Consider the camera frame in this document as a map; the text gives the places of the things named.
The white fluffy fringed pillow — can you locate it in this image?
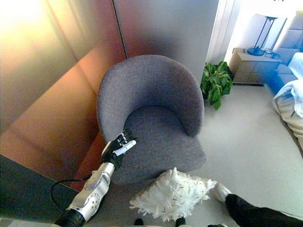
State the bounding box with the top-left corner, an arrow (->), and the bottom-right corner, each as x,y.
129,167 -> 218,222

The green leafy potted plant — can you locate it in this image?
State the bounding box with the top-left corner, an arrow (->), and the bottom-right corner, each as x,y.
200,61 -> 234,111

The thin cable on nightstand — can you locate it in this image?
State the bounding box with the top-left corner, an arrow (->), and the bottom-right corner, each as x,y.
264,48 -> 280,59

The dark cabinet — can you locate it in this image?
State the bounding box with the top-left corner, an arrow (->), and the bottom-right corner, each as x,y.
0,153 -> 80,227

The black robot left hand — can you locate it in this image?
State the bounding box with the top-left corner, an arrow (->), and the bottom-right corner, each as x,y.
101,129 -> 137,170

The grey fabric tub armchair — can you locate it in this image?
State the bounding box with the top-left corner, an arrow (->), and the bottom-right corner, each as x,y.
96,54 -> 207,186

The padded light headboard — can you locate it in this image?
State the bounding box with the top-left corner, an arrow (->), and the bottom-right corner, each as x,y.
274,9 -> 303,65

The table lamp with dark stand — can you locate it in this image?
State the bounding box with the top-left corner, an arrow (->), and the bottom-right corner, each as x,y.
247,11 -> 291,57

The beige bed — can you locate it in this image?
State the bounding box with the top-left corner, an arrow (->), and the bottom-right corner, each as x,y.
279,94 -> 303,158

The white duvet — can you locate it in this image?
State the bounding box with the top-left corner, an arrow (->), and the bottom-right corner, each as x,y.
272,52 -> 303,119

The beige wooden nightstand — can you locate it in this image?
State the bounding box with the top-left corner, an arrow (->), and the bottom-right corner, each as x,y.
233,48 -> 282,86

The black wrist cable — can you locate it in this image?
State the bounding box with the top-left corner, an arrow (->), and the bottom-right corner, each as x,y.
50,175 -> 92,212

